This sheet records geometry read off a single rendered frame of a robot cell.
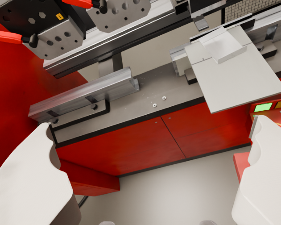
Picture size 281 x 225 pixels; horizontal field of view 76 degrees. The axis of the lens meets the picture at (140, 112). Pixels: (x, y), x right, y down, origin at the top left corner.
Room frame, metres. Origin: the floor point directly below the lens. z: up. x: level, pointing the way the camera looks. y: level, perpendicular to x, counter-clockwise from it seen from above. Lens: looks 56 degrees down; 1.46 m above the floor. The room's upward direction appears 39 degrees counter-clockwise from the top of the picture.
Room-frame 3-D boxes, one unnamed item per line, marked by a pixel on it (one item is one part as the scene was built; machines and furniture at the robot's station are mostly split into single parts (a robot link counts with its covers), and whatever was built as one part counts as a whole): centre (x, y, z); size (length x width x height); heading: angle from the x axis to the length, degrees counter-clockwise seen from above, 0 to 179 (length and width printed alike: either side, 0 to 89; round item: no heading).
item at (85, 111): (0.58, 0.23, 0.89); 0.30 x 0.05 x 0.03; 66
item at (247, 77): (0.25, -0.28, 1.00); 0.26 x 0.18 x 0.01; 156
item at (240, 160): (0.02, -0.33, 0.06); 0.25 x 0.20 x 0.12; 148
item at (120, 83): (0.62, 0.16, 0.92); 0.50 x 0.06 x 0.10; 66
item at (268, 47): (0.32, -0.35, 0.89); 0.30 x 0.05 x 0.03; 66
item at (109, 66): (0.92, -0.09, 0.81); 0.64 x 0.08 x 0.14; 156
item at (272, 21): (0.37, -0.39, 0.92); 0.39 x 0.06 x 0.10; 66
